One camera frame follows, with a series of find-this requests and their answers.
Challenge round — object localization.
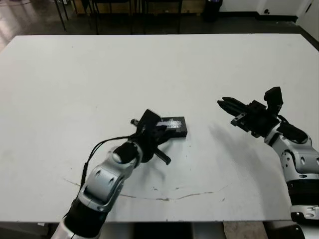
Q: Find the black trash bin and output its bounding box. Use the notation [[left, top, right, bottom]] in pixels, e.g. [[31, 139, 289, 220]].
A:
[[202, 0, 223, 23]]

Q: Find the black box lid silver stripe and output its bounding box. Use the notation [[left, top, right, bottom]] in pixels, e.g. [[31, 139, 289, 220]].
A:
[[155, 115, 188, 139]]

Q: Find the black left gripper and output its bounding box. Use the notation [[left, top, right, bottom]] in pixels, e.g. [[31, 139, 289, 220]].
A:
[[131, 119, 173, 165]]

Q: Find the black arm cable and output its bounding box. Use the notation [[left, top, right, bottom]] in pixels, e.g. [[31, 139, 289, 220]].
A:
[[276, 114, 292, 125], [80, 135, 141, 190]]

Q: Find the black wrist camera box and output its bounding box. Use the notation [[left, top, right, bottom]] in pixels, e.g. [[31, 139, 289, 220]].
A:
[[138, 108, 161, 135], [263, 86, 285, 113]]

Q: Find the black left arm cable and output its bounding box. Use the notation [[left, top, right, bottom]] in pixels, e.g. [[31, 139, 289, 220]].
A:
[[80, 135, 141, 190]]

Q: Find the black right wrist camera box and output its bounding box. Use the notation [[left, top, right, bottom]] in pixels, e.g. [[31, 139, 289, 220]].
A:
[[263, 86, 285, 113]]

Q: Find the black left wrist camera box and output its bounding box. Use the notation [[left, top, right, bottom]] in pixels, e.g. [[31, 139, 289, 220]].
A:
[[138, 108, 161, 135]]

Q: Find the wooden shipping crate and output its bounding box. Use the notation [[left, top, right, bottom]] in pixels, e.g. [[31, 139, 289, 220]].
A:
[[181, 0, 205, 15]]

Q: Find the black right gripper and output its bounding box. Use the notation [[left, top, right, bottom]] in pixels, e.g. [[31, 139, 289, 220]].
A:
[[216, 96, 280, 137]]

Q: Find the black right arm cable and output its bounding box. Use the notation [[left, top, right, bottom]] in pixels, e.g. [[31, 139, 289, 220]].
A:
[[276, 114, 292, 125]]

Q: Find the white door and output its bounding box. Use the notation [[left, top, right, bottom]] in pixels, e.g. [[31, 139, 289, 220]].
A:
[[297, 0, 319, 28]]

